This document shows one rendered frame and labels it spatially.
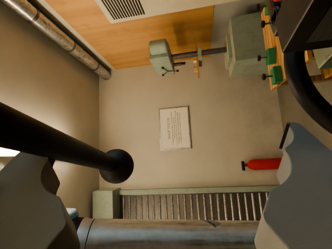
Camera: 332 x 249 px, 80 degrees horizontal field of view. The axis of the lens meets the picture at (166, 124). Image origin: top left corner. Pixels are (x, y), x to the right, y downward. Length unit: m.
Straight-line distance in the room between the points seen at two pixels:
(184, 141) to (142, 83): 1.14
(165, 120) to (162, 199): 1.15
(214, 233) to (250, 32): 2.06
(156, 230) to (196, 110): 2.63
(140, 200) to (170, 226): 2.63
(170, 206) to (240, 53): 2.14
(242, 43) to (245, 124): 1.21
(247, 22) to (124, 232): 2.20
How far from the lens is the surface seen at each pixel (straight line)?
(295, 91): 0.35
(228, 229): 0.50
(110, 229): 0.47
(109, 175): 0.20
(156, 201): 3.06
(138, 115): 3.15
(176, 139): 2.95
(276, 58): 1.66
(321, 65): 0.27
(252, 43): 2.27
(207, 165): 2.94
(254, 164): 2.84
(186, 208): 3.01
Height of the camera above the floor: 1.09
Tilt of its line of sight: 10 degrees up
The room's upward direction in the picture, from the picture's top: 95 degrees counter-clockwise
